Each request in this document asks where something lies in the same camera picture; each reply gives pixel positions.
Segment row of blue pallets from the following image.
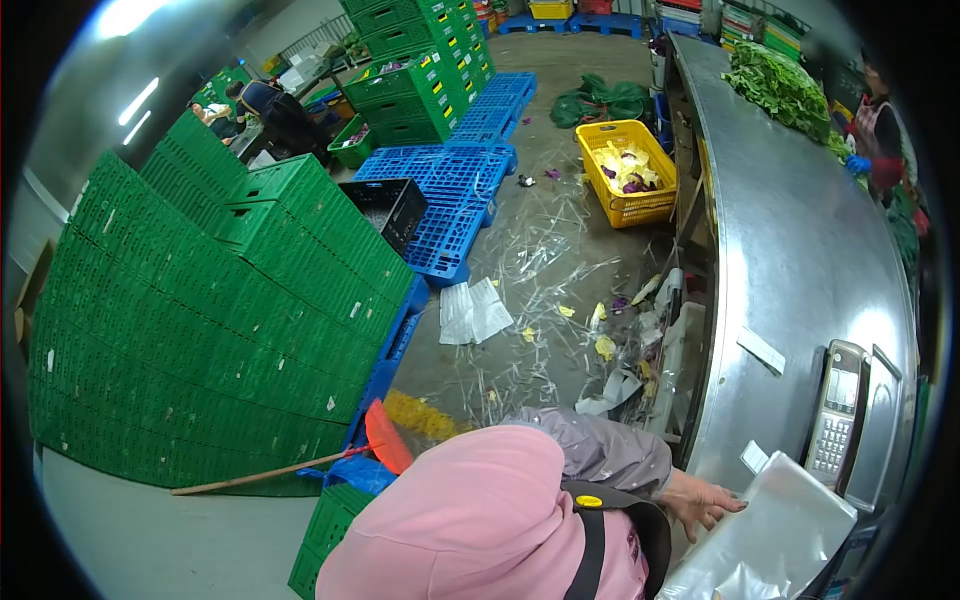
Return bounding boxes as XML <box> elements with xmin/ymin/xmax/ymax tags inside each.
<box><xmin>351</xmin><ymin>71</ymin><xmax>539</xmax><ymax>288</ymax></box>

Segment blue pallet under crates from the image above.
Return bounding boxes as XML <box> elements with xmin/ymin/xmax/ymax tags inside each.
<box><xmin>340</xmin><ymin>273</ymin><xmax>431</xmax><ymax>460</ymax></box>

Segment long white label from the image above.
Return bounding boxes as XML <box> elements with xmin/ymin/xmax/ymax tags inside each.
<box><xmin>735</xmin><ymin>325</ymin><xmax>787</xmax><ymax>378</ymax></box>

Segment person's body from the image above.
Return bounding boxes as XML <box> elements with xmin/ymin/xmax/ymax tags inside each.
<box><xmin>315</xmin><ymin>425</ymin><xmax>673</xmax><ymax>600</ymax></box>

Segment yellow mesh netting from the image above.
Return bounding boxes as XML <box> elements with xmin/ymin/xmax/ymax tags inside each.
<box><xmin>383</xmin><ymin>388</ymin><xmax>460</xmax><ymax>442</ymax></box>

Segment blue plastic bag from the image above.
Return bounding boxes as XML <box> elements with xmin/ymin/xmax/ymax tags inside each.
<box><xmin>298</xmin><ymin>454</ymin><xmax>399</xmax><ymax>496</ymax></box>

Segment yellow plastic basket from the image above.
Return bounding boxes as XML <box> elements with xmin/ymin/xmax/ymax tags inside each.
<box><xmin>574</xmin><ymin>119</ymin><xmax>679</xmax><ymax>230</ymax></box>

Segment white plastic sheets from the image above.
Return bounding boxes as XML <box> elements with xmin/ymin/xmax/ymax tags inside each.
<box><xmin>438</xmin><ymin>276</ymin><xmax>516</xmax><ymax>347</ymax></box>

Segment large stack of green crates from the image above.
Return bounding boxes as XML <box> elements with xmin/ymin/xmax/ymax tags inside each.
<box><xmin>27</xmin><ymin>110</ymin><xmax>417</xmax><ymax>498</ymax></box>

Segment green crate with produce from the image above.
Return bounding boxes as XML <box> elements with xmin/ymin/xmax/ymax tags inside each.
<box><xmin>327</xmin><ymin>113</ymin><xmax>378</xmax><ymax>169</ymax></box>

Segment stack of clear plastic bags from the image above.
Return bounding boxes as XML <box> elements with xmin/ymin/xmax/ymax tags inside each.
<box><xmin>656</xmin><ymin>450</ymin><xmax>860</xmax><ymax>600</ymax></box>

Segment single green crate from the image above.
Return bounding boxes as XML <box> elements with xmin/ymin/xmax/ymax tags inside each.
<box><xmin>287</xmin><ymin>483</ymin><xmax>377</xmax><ymax>600</ymax></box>

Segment pile of leafy greens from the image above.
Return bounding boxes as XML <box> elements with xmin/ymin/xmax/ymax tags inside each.
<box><xmin>720</xmin><ymin>40</ymin><xmax>853</xmax><ymax>160</ymax></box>

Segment tall stack of labelled crates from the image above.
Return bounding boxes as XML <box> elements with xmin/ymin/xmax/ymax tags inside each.
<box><xmin>338</xmin><ymin>0</ymin><xmax>497</xmax><ymax>148</ymax></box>

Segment person's left hand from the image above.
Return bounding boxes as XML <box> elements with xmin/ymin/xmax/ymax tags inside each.
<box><xmin>660</xmin><ymin>468</ymin><xmax>750</xmax><ymax>545</ymax></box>

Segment green net bag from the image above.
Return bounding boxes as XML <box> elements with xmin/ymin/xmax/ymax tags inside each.
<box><xmin>549</xmin><ymin>72</ymin><xmax>654</xmax><ymax>130</ymax></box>

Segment person's left fingers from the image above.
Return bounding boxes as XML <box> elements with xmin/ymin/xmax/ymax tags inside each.
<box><xmin>703</xmin><ymin>487</ymin><xmax>750</xmax><ymax>520</ymax></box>

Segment black plastic crate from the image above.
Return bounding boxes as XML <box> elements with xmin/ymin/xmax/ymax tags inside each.
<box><xmin>338</xmin><ymin>177</ymin><xmax>431</xmax><ymax>258</ymax></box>

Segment electronic weighing scale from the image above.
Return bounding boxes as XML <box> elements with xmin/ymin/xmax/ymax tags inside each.
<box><xmin>801</xmin><ymin>339</ymin><xmax>906</xmax><ymax>514</ymax></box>

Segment red broom with wooden handle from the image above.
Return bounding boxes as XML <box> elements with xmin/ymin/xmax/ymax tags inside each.
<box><xmin>170</xmin><ymin>398</ymin><xmax>414</xmax><ymax>497</ymax></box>

